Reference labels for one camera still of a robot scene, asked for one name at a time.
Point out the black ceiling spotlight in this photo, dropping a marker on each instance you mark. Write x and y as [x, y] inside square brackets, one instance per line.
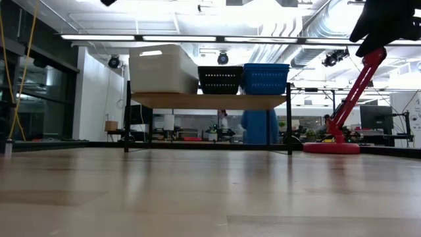
[333, 58]
[113, 62]
[222, 58]

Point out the small green plant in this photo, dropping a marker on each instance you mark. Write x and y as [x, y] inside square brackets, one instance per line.
[310, 135]

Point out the white board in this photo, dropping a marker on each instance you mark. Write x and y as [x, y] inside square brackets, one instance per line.
[403, 105]

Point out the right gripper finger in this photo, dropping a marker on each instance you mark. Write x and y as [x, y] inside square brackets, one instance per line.
[371, 18]
[391, 34]

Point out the person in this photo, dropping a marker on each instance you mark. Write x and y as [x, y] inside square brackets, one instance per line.
[325, 118]
[260, 128]
[223, 121]

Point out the blue plastic basket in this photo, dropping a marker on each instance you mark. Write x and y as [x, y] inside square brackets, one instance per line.
[266, 68]
[266, 64]
[266, 85]

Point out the red desk lamp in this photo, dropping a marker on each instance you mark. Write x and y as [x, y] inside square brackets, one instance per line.
[330, 148]

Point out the black plastic basket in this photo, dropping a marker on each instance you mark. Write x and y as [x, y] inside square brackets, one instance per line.
[220, 67]
[220, 70]
[220, 87]

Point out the cardboard box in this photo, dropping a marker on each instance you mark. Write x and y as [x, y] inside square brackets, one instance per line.
[111, 126]

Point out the black monitor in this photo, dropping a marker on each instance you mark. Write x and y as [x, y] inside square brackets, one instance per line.
[141, 115]
[376, 118]

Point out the white plastic basket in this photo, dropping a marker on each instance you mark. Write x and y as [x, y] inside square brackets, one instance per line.
[164, 79]

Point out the wooden shelf with black frame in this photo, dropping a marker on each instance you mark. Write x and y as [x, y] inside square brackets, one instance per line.
[210, 101]

